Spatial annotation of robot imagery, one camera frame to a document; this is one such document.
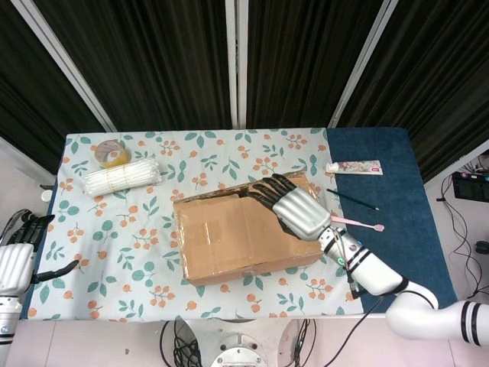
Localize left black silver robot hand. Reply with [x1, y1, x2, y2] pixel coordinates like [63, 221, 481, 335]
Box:
[0, 214, 80, 296]

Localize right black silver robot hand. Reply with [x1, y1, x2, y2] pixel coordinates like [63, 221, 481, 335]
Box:
[248, 172, 332, 243]

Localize brown cardboard box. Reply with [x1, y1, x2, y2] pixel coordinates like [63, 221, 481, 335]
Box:
[172, 171, 325, 287]

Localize white grey robot base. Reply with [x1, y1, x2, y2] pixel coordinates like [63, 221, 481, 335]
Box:
[160, 319, 318, 367]

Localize dark green pencil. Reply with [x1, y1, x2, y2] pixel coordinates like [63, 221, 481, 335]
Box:
[325, 188, 381, 211]

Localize pink toothbrush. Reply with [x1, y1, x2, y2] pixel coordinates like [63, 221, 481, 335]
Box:
[330, 215, 385, 233]

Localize toothpaste tube with white cap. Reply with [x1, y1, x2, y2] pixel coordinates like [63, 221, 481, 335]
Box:
[325, 159, 384, 176]

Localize dark blue table mat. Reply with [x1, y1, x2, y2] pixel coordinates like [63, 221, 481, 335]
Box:
[18, 127, 459, 320]

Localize floral printed tablecloth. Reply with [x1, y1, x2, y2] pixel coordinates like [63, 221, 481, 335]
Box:
[28, 128, 364, 322]

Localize bundle of white straws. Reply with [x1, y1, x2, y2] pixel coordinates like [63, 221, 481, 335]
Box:
[83, 158, 160, 199]

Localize clear packing tape roll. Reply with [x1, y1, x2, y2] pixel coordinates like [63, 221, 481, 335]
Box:
[94, 139, 132, 168]

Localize dark ribbed curtain panel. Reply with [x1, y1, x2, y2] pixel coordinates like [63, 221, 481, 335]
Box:
[34, 0, 234, 132]
[0, 0, 110, 179]
[246, 0, 383, 129]
[339, 0, 489, 184]

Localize black screen device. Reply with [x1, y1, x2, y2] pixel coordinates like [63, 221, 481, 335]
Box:
[452, 171, 489, 200]

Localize grey curved metal handle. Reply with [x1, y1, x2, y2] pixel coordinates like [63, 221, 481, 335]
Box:
[0, 208, 36, 240]

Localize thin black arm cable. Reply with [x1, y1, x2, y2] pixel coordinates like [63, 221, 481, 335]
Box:
[332, 278, 398, 367]

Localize black cable bundle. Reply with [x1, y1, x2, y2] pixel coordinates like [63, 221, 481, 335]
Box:
[292, 319, 318, 367]
[159, 320, 210, 367]

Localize black floor cables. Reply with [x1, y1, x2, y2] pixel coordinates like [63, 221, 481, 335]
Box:
[435, 152, 489, 301]

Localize white partition frame post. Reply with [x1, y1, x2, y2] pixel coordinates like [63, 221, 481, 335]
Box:
[327, 0, 400, 129]
[225, 0, 249, 129]
[11, 0, 118, 133]

